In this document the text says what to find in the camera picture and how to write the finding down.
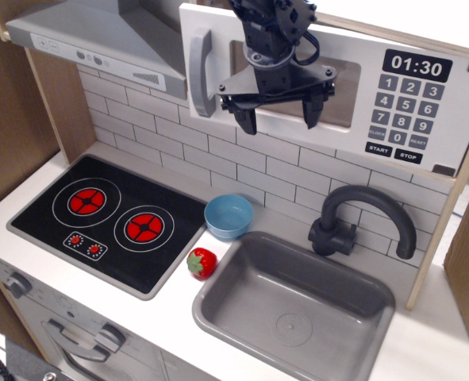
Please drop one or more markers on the dark grey toy faucet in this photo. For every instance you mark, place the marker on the dark grey toy faucet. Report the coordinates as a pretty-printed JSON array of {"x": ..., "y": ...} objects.
[{"x": 328, "y": 235}]

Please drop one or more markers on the black toy stove top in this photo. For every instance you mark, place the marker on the black toy stove top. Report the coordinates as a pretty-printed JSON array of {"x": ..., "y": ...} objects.
[{"x": 118, "y": 226}]

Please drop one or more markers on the white toy microwave door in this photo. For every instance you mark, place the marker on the white toy microwave door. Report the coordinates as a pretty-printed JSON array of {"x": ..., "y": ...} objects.
[{"x": 401, "y": 103}]

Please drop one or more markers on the grey range hood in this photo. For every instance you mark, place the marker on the grey range hood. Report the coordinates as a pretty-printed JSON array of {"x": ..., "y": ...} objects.
[{"x": 121, "y": 38}]

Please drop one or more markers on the grey oven knob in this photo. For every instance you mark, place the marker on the grey oven knob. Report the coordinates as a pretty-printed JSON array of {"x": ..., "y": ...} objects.
[{"x": 18, "y": 285}]

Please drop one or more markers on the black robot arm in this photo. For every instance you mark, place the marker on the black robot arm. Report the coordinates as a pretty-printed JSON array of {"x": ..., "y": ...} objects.
[{"x": 279, "y": 48}]

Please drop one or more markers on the grey toy sink basin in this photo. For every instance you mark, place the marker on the grey toy sink basin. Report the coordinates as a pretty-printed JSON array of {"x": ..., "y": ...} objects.
[{"x": 304, "y": 314}]

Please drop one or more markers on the red toy strawberry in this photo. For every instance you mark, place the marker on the red toy strawberry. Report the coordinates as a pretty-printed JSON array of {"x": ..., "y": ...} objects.
[{"x": 201, "y": 263}]

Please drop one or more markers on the blue toy bowl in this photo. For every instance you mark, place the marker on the blue toy bowl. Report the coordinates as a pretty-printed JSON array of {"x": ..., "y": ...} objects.
[{"x": 228, "y": 216}]

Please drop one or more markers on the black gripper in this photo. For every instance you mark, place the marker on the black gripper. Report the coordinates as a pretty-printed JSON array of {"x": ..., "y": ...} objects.
[{"x": 265, "y": 82}]

